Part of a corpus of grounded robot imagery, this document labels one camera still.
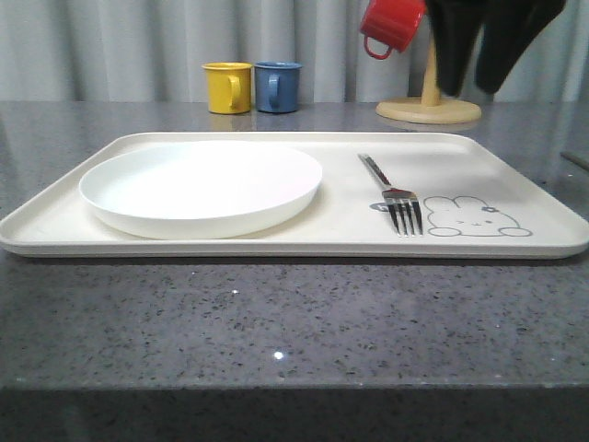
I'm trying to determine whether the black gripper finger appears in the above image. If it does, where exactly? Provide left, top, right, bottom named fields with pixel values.
left=425, top=0, right=488, bottom=97
left=475, top=0, right=566, bottom=94

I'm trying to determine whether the silver metal fork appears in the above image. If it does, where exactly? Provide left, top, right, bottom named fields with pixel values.
left=358, top=154, right=423, bottom=238

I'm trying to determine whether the white round plate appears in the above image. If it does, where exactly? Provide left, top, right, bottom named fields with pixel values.
left=78, top=140, right=323, bottom=239

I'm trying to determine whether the red enamel mug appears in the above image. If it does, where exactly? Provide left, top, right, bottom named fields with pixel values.
left=360, top=0, right=426, bottom=60

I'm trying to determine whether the wooden mug tree stand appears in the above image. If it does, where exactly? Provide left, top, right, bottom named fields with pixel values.
left=375, top=38, right=482, bottom=124

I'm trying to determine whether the beige rabbit serving tray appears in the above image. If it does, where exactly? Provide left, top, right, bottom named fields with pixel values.
left=1, top=132, right=588, bottom=259

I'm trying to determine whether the blue enamel mug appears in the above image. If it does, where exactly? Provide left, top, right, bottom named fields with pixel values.
left=254, top=62, right=302, bottom=113

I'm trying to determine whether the yellow enamel mug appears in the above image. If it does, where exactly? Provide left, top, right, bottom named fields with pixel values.
left=202, top=62, right=252, bottom=114

